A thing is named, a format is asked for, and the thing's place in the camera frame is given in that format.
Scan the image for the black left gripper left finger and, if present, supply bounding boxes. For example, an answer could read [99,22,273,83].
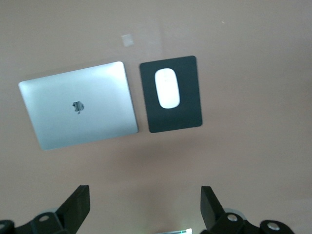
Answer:
[0,184,91,234]

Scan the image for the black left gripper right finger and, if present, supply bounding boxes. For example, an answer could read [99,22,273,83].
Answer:
[200,186,297,234]

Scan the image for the white computer mouse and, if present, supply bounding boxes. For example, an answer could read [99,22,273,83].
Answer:
[154,68,181,110]

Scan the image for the black mouse pad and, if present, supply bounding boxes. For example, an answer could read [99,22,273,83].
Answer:
[139,55,204,134]

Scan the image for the silver closed laptop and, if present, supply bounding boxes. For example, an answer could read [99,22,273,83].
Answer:
[18,60,139,151]

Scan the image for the small translucent tape patch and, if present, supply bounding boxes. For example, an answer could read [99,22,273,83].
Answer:
[121,34,135,47]

